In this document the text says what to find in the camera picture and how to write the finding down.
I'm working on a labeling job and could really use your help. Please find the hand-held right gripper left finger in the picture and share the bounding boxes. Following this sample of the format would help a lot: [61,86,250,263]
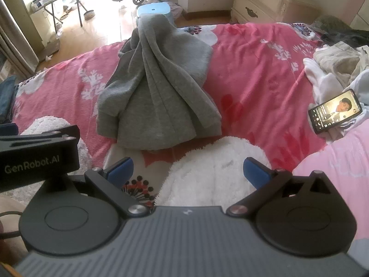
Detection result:
[68,157,150,218]

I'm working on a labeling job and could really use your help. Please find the cream nightstand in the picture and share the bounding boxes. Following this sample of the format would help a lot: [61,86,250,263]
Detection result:
[230,0,320,25]

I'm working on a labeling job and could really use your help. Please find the beige cloth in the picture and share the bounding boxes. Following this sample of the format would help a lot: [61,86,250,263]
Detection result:
[313,41,369,88]

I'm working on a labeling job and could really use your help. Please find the flat cardboard sheet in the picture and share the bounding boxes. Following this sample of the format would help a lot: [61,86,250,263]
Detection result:
[40,39,61,61]

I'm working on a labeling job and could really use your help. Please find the black cable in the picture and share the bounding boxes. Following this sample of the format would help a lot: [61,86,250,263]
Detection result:
[0,210,27,238]

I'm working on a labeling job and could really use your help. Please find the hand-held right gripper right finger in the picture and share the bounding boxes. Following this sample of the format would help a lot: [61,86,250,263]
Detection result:
[226,157,339,217]

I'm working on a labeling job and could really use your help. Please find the dark green cloth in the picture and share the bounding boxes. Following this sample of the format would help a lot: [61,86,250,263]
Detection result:
[313,14,369,47]

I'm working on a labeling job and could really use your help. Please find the light blue plastic stool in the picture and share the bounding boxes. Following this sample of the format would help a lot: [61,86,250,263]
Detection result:
[137,2,173,25]

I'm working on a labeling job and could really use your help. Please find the pink floral blanket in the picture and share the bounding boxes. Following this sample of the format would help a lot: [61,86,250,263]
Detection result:
[12,22,369,237]

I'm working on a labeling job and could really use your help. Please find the pale grey cloth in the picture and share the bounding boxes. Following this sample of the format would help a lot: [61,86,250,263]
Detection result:
[326,69,369,142]

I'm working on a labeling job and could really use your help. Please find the clear plastic bag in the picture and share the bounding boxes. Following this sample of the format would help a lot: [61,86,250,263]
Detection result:
[167,1,183,18]

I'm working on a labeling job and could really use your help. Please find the folding table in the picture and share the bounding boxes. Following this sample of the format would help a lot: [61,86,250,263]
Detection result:
[29,0,87,31]

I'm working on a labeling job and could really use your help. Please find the black smartphone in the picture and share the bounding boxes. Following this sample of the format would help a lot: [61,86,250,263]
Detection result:
[308,89,363,135]

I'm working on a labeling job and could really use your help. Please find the folded dark blue clothes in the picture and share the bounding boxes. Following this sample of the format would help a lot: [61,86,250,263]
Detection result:
[0,75,18,123]

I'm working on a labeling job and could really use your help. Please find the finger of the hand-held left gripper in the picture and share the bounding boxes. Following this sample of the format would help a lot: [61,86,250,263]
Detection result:
[0,123,80,152]

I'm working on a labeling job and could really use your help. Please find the pale pink quilt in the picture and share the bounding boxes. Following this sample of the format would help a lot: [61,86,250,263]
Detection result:
[291,121,369,241]

